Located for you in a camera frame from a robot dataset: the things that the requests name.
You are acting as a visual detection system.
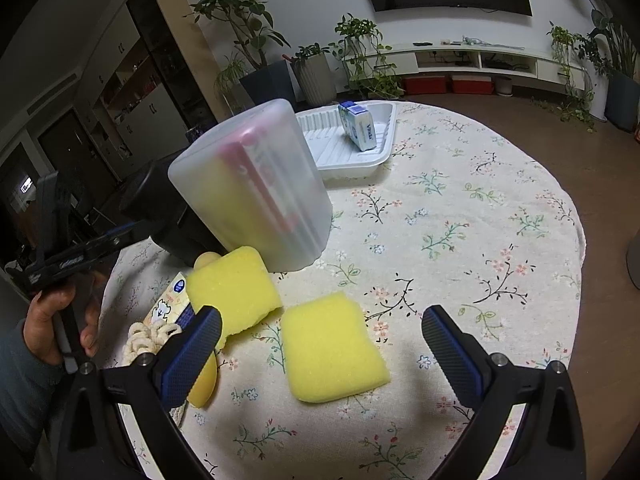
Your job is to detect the person's left forearm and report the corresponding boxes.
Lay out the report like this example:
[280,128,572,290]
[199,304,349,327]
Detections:
[0,319,66,463]

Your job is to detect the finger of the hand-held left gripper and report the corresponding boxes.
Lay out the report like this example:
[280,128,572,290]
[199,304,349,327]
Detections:
[90,220,151,251]

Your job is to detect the blue white tissue pack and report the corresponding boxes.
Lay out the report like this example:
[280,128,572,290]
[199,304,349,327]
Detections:
[338,101,377,151]

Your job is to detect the trailing plant in white pot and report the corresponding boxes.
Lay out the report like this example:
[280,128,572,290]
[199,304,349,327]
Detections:
[532,22,598,133]

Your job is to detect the white wall cabinet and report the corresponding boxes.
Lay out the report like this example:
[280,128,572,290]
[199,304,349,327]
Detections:
[75,10,156,181]

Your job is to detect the red storage box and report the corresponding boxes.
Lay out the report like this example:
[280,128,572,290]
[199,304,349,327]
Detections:
[451,75,493,94]
[404,76,447,94]

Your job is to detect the translucent plastic container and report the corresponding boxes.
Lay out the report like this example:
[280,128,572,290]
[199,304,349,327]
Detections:
[168,99,333,272]

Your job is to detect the large-leaved plant in blue-grey pot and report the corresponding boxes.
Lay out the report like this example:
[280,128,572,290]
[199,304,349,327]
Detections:
[545,0,640,132]

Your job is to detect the black cylindrical container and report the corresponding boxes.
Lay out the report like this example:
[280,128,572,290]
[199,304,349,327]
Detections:
[119,160,226,267]

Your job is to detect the tall plant in grey pot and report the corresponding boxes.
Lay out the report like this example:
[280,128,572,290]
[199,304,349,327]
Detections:
[187,0,298,113]

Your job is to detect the thin-leaved plant on stand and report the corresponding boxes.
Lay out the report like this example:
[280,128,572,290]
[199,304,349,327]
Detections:
[215,52,251,111]

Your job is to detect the grey cylindrical bin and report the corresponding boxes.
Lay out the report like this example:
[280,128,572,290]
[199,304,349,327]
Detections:
[627,227,640,291]

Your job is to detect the plant in white ribbed pot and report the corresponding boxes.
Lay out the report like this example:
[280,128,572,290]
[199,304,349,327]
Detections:
[290,42,338,107]

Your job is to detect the yellow rectangular sponge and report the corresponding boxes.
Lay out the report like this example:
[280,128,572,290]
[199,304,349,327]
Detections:
[281,291,392,404]
[186,246,284,351]

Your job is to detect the yellow lemon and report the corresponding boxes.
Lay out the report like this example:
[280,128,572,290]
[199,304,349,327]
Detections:
[186,347,221,407]

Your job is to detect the white television cabinet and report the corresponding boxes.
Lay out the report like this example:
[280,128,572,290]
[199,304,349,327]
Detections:
[345,42,588,92]

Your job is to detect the person's left hand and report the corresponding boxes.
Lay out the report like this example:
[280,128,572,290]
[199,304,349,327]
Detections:
[22,284,108,367]

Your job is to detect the trailing pothos plant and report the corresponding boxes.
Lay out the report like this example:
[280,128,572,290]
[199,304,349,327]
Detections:
[330,14,403,101]

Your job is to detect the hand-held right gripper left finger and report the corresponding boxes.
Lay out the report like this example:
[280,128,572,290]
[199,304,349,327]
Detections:
[55,305,223,480]

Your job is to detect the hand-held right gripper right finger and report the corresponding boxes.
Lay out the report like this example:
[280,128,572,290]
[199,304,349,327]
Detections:
[421,305,587,480]

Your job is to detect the yellow snack packet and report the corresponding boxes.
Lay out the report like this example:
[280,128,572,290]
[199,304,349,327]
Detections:
[142,272,196,331]

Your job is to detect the white cotton rope scrubber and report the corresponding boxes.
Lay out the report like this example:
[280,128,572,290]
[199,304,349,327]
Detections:
[121,321,183,367]

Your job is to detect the floral tablecloth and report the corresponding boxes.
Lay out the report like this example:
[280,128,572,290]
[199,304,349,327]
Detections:
[95,101,586,480]

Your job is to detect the dark display cabinet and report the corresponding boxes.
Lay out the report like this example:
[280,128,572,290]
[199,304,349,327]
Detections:
[125,0,221,141]

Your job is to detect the white plastic tray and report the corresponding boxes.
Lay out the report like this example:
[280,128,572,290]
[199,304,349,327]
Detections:
[295,101,398,179]

